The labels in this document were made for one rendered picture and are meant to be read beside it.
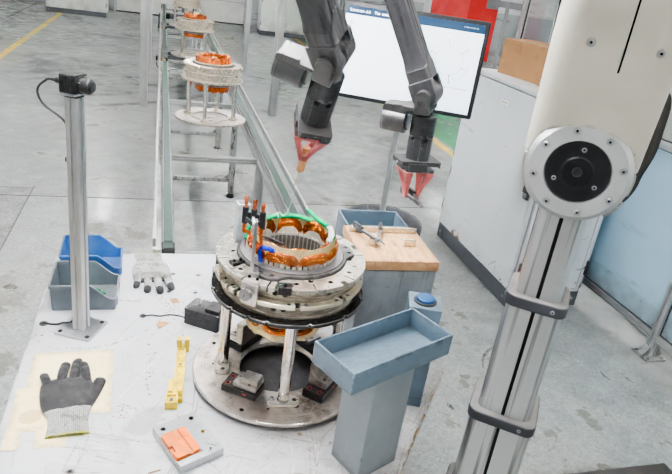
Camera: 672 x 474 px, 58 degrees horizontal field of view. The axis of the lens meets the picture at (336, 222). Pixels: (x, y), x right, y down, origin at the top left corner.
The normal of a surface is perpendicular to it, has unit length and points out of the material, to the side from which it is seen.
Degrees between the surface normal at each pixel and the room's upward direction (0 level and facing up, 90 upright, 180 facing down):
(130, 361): 0
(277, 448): 0
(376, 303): 90
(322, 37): 123
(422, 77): 95
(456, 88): 83
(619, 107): 109
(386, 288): 90
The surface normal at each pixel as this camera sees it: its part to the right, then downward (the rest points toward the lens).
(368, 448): 0.62, 0.38
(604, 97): -0.40, 0.59
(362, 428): -0.77, 0.15
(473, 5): 0.25, 0.40
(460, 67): -0.19, 0.24
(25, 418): 0.14, -0.91
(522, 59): -0.91, 0.04
